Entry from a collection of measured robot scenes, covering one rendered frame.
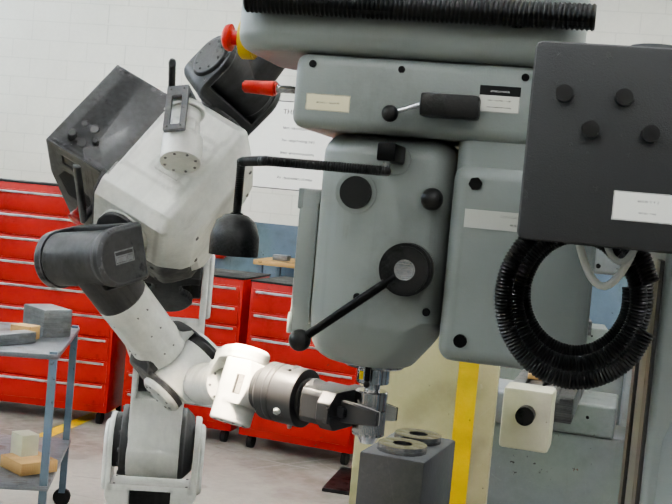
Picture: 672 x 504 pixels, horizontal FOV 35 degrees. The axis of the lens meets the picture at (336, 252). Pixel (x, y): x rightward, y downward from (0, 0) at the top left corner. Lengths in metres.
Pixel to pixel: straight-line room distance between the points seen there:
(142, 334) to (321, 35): 0.65
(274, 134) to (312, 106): 9.51
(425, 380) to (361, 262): 1.88
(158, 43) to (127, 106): 9.56
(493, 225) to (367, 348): 0.25
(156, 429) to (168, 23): 9.46
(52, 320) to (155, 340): 2.91
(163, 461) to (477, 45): 1.13
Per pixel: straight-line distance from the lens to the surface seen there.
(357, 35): 1.43
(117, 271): 1.75
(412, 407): 3.32
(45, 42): 11.99
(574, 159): 1.15
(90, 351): 6.79
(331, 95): 1.44
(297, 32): 1.45
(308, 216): 1.54
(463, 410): 3.30
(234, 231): 1.54
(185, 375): 1.87
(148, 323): 1.84
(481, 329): 1.41
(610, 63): 1.16
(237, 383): 1.65
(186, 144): 1.73
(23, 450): 4.65
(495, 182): 1.40
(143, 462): 2.19
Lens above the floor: 1.54
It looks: 3 degrees down
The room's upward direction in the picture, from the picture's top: 5 degrees clockwise
